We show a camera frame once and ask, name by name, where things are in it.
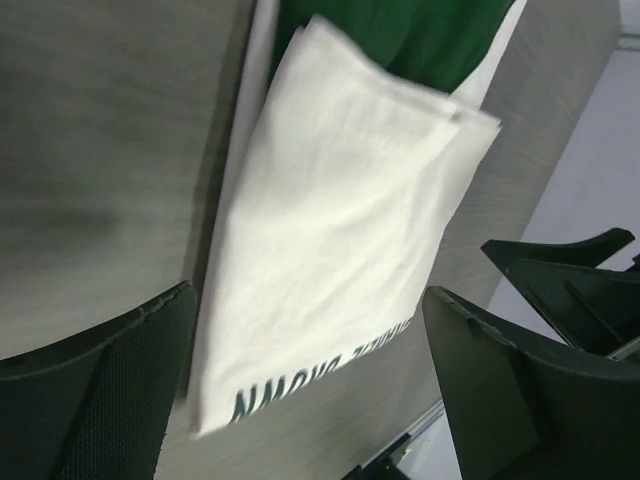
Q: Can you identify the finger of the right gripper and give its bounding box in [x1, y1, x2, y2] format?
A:
[481, 228, 639, 358]

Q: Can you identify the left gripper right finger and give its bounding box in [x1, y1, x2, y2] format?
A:
[422, 287, 639, 480]

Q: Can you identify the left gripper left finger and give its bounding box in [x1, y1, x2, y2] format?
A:
[1, 281, 197, 480]

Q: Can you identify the white and green t shirt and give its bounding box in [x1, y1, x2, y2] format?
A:
[188, 1, 524, 437]

